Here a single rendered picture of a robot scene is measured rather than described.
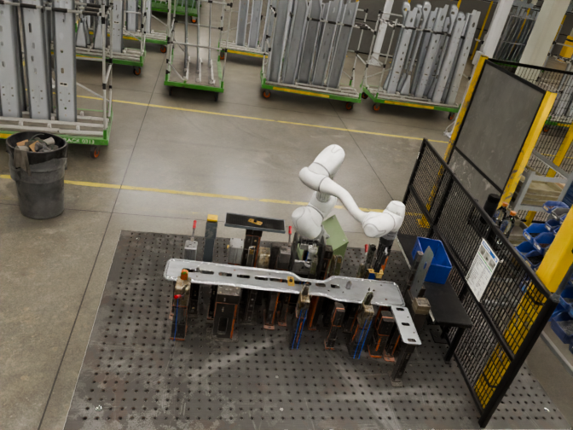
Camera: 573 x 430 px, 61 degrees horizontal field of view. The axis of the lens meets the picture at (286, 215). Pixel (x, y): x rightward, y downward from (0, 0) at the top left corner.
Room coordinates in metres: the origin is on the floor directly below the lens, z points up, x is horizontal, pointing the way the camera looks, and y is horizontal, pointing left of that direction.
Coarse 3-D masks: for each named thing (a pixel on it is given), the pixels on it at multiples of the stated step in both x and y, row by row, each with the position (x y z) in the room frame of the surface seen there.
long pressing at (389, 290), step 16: (176, 272) 2.11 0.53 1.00; (192, 272) 2.14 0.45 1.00; (224, 272) 2.20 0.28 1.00; (240, 272) 2.23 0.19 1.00; (256, 272) 2.26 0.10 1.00; (272, 272) 2.29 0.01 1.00; (288, 272) 2.32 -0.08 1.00; (256, 288) 2.12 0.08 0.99; (272, 288) 2.15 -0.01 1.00; (288, 288) 2.17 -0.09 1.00; (320, 288) 2.23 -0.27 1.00; (336, 288) 2.26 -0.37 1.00; (352, 288) 2.29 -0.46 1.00; (384, 288) 2.35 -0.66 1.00; (384, 304) 2.21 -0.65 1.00; (400, 304) 2.24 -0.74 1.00
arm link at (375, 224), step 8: (320, 184) 2.55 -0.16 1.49; (328, 184) 2.54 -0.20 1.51; (336, 184) 2.54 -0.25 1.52; (320, 192) 2.56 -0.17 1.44; (328, 192) 2.52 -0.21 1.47; (336, 192) 2.50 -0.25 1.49; (344, 192) 2.47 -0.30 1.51; (344, 200) 2.40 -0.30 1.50; (352, 200) 2.38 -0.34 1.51; (352, 208) 2.30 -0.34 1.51; (352, 216) 2.28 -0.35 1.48; (360, 216) 2.24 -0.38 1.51; (368, 216) 2.20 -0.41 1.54; (376, 216) 2.19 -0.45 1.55; (384, 216) 2.20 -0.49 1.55; (368, 224) 2.13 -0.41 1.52; (376, 224) 2.13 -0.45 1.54; (384, 224) 2.15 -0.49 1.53; (392, 224) 2.20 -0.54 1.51; (368, 232) 2.12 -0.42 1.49; (376, 232) 2.11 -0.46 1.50; (384, 232) 2.14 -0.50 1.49
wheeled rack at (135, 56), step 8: (144, 16) 9.48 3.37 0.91; (144, 24) 9.55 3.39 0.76; (128, 32) 9.43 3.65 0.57; (144, 32) 9.54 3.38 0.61; (144, 40) 9.45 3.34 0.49; (80, 48) 8.67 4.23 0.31; (88, 48) 8.88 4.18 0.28; (128, 48) 9.48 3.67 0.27; (144, 48) 9.54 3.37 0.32; (80, 56) 8.36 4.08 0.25; (88, 56) 8.39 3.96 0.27; (96, 56) 8.47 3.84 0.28; (120, 56) 8.65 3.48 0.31; (128, 56) 8.86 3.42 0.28; (136, 56) 8.94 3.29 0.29; (144, 56) 9.12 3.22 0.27; (128, 64) 8.59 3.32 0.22; (136, 64) 8.63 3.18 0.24; (136, 72) 8.73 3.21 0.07
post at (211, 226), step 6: (210, 222) 2.47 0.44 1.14; (216, 222) 2.48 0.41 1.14; (210, 228) 2.46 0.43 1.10; (216, 228) 2.47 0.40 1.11; (210, 234) 2.46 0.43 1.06; (216, 234) 2.47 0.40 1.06; (210, 240) 2.47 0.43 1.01; (210, 246) 2.47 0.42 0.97; (204, 252) 2.47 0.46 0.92; (210, 252) 2.47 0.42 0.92; (204, 258) 2.47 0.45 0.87; (210, 258) 2.47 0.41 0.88; (204, 270) 2.47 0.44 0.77
